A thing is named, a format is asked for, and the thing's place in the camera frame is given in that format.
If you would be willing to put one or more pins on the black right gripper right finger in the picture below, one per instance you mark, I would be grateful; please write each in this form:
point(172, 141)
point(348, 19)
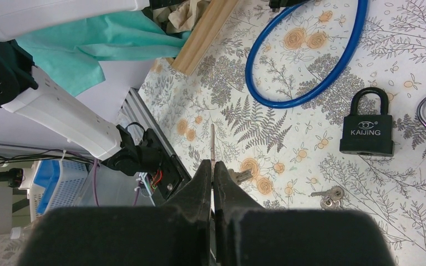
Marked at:
point(248, 234)

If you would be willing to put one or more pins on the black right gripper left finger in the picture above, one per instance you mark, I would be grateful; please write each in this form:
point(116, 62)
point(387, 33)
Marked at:
point(175, 233)

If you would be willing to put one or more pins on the black headed key pair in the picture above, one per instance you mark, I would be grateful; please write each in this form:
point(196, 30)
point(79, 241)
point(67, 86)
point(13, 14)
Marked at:
point(237, 177)

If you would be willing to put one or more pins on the blue cable lock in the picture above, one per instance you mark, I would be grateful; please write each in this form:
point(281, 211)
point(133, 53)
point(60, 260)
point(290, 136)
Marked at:
point(302, 50)

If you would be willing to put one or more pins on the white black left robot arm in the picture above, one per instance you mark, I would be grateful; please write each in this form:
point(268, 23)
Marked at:
point(27, 90)

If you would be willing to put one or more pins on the silver key bunch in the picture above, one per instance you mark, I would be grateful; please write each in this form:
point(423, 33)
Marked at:
point(331, 199)

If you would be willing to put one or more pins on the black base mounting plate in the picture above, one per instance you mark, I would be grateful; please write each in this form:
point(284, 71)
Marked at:
point(166, 173)

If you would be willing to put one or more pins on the blue white plastic basket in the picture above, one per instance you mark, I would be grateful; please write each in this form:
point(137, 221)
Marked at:
point(56, 184)

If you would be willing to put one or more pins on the black padlock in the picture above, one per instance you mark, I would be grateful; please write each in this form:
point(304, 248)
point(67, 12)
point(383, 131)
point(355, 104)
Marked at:
point(368, 135)

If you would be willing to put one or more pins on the teal cloth garment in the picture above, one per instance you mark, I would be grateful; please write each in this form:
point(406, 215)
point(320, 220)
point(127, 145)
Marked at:
point(70, 53)

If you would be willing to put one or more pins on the beige crumpled cloth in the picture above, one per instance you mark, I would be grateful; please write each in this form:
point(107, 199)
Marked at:
point(181, 17)

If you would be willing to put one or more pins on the wooden clothes rack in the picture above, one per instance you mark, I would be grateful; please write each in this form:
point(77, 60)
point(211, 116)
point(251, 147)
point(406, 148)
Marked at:
point(203, 35)

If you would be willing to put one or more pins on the grey aluminium frame rail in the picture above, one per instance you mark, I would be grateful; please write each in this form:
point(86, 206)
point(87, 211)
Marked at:
point(134, 109)

